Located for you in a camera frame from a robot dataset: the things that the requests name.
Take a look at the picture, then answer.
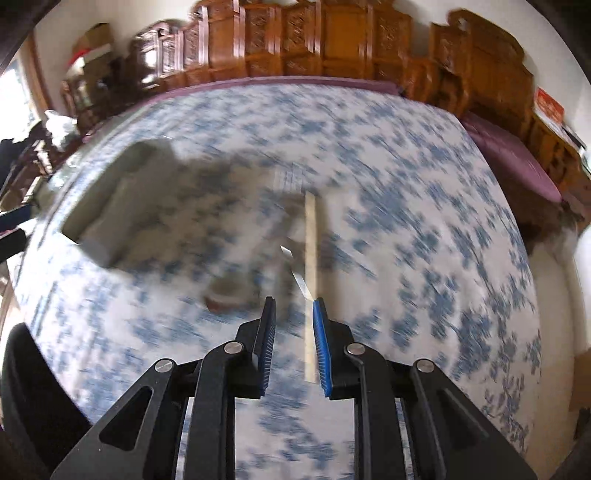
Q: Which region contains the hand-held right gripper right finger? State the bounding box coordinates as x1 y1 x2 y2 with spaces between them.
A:
312 298 539 480

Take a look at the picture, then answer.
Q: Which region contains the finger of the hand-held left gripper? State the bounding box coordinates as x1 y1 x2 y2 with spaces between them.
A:
0 204 32 232
0 228 27 263

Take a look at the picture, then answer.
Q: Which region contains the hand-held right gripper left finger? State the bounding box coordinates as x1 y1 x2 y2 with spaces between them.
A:
51 295 278 480

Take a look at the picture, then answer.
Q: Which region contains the metal blade tool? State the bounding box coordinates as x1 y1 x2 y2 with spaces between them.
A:
280 246 314 300

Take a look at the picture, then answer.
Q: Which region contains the grey metal tin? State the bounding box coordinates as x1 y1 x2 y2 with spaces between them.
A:
62 140 179 269

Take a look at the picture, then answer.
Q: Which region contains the wooden chopstick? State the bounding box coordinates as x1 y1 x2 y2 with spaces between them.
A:
304 191 320 385

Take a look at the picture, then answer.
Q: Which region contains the dark wooden chair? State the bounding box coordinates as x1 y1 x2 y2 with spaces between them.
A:
0 134 61 208

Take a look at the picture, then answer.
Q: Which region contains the small brown object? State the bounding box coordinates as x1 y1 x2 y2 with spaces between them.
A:
205 276 260 311

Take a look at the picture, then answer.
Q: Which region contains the white bag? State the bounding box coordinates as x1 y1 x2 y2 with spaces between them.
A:
43 111 80 140

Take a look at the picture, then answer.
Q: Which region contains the blue floral tablecloth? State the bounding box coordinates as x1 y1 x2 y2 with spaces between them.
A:
18 78 544 480

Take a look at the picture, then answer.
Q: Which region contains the brown cardboard box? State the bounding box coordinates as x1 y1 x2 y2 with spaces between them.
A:
69 23 114 65

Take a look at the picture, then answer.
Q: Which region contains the long purple sofa cushion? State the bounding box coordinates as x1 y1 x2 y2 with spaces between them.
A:
139 76 400 100

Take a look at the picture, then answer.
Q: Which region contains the purple armchair cushion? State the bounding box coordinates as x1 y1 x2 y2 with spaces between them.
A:
461 111 563 205

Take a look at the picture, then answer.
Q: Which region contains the long carved wooden sofa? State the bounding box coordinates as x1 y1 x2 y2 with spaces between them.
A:
129 0 417 94

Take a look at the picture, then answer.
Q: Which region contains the carved wooden armchair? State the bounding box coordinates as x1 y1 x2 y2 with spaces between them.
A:
401 9 583 217

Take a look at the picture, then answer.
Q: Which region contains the wooden side table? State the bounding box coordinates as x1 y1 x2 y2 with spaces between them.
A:
531 111 591 185

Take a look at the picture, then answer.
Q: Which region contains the red desk calendar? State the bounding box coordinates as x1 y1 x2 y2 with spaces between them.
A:
534 88 565 123

